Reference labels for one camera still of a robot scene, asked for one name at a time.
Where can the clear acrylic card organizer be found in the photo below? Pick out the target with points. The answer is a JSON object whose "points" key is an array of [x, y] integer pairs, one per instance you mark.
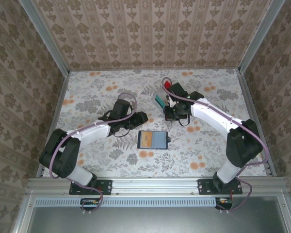
{"points": [[160, 93]]}

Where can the orange card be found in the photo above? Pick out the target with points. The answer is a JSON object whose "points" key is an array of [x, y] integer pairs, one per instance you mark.
{"points": [[146, 143]]}

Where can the navy blue card holder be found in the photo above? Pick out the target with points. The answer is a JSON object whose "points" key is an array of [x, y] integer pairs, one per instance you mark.
{"points": [[160, 140]]}

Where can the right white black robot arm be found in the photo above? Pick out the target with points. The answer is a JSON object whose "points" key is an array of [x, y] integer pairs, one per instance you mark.
{"points": [[208, 114]]}

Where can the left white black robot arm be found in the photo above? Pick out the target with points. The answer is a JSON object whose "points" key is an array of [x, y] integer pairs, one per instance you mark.
{"points": [[94, 131]]}

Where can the red card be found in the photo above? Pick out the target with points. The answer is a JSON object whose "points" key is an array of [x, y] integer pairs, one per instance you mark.
{"points": [[167, 84]]}

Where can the teal card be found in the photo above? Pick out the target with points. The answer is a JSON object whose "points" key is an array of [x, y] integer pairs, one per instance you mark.
{"points": [[159, 102]]}

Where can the floral patterned table cover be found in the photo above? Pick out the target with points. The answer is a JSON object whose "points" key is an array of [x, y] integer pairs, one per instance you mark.
{"points": [[99, 82]]}

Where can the black base connector box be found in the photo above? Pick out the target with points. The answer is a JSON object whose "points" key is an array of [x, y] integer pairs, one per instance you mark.
{"points": [[224, 201], [89, 202]]}

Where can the grey metal sheet panel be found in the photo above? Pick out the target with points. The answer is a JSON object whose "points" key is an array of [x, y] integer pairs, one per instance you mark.
{"points": [[155, 221]]}

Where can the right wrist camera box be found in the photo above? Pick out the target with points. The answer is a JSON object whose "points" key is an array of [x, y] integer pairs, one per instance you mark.
{"points": [[171, 100]]}

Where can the aluminium table end rail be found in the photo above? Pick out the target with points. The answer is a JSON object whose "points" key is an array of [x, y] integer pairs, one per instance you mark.
{"points": [[155, 69]]}

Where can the aluminium table side rail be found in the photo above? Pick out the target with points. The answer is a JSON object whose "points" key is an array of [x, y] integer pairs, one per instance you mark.
{"points": [[248, 97], [60, 97]]}

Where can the aluminium mounting rail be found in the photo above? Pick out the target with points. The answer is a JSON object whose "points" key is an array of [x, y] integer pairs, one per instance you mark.
{"points": [[155, 185]]}

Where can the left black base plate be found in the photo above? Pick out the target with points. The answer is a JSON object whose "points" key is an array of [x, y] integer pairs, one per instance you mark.
{"points": [[106, 187]]}

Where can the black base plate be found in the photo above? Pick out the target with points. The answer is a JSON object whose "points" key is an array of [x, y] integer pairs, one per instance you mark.
{"points": [[106, 187], [205, 187]]}

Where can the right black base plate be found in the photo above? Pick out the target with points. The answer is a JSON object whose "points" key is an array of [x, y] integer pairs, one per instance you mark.
{"points": [[205, 187]]}

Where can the aluminium frame post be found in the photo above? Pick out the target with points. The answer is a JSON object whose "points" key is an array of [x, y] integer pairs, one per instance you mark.
{"points": [[45, 36], [260, 36]]}

